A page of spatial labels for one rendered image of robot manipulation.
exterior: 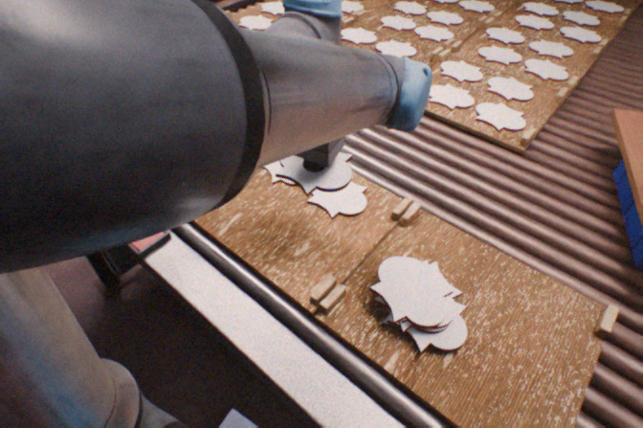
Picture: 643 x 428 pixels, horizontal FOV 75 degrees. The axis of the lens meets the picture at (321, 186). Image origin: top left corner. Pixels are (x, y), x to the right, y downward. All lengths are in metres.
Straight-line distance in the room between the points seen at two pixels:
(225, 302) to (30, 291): 0.56
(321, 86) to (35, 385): 0.27
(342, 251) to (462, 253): 0.24
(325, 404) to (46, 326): 0.50
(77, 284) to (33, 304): 1.90
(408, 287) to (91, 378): 0.52
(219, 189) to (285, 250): 0.71
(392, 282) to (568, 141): 0.74
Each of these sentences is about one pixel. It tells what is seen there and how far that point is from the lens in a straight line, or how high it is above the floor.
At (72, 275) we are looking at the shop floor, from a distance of 2.26.
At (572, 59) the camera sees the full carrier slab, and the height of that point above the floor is 0.94.
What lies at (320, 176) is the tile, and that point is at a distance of 0.72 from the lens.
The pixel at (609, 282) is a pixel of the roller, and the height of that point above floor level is 0.92.
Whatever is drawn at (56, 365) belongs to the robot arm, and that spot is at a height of 1.33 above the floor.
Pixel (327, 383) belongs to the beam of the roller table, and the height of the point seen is 0.92.
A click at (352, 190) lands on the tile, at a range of 0.96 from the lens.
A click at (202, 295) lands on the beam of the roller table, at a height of 0.92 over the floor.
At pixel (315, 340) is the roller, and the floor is 0.91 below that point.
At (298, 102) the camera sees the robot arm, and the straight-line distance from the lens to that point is 0.21.
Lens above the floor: 1.62
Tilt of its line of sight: 44 degrees down
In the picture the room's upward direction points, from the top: straight up
